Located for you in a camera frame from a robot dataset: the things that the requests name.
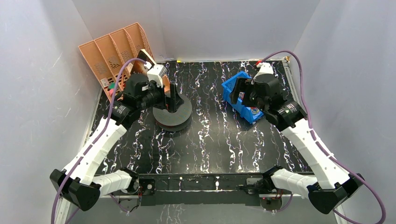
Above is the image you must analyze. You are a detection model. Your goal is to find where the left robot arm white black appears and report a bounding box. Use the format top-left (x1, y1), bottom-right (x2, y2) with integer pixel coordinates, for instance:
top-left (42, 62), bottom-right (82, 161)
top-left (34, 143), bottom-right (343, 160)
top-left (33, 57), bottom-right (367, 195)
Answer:
top-left (50, 74), bottom-right (192, 211)

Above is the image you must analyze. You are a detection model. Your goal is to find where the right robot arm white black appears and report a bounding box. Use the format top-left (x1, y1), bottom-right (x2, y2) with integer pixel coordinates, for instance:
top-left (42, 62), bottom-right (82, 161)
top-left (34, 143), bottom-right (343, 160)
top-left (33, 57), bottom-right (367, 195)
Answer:
top-left (230, 74), bottom-right (362, 214)

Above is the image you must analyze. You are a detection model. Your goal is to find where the blue plastic bin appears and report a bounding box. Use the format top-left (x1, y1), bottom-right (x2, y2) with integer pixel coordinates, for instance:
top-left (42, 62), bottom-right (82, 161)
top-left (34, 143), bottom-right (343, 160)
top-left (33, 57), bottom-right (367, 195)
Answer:
top-left (221, 71), bottom-right (263, 124)

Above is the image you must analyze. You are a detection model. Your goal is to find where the brown book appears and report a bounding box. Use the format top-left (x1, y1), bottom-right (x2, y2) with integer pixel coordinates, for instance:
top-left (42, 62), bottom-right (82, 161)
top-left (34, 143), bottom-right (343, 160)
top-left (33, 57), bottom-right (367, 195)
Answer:
top-left (128, 49), bottom-right (156, 75)

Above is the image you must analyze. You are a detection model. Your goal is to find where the orange file organizer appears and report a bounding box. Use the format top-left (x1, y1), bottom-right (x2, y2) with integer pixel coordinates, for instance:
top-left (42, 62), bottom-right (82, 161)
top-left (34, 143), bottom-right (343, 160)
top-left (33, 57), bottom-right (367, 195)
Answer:
top-left (78, 22), bottom-right (153, 100)

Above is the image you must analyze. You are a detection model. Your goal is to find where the grey perforated cable spool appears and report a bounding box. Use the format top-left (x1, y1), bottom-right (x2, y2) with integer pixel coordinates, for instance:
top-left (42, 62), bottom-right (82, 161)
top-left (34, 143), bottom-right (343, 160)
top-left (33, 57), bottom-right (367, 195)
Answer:
top-left (153, 94), bottom-right (192, 132)

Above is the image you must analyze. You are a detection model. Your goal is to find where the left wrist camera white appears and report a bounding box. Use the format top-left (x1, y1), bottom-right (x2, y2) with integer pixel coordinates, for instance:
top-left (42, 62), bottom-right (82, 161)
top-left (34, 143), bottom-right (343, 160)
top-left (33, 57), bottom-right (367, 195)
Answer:
top-left (144, 61), bottom-right (166, 88)

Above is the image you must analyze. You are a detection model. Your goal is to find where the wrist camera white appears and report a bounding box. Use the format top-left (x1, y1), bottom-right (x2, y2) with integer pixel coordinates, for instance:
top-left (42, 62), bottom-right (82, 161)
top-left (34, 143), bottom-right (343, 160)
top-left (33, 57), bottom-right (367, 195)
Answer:
top-left (253, 61), bottom-right (274, 79)
top-left (144, 61), bottom-right (166, 88)

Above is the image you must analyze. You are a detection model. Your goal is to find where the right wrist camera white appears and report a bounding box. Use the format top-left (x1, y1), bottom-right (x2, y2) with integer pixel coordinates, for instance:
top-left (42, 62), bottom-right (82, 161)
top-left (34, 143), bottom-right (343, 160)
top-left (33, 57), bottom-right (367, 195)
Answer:
top-left (253, 61), bottom-right (274, 79)

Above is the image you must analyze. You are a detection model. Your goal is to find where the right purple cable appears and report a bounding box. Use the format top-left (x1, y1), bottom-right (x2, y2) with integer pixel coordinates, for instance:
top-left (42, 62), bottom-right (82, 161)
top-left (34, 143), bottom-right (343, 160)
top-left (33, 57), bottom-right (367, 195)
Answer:
top-left (261, 50), bottom-right (387, 224)

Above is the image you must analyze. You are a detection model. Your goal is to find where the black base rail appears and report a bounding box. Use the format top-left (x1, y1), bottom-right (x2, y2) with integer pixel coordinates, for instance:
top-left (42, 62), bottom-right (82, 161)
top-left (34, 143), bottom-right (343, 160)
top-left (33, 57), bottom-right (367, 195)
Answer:
top-left (140, 173), bottom-right (274, 206)

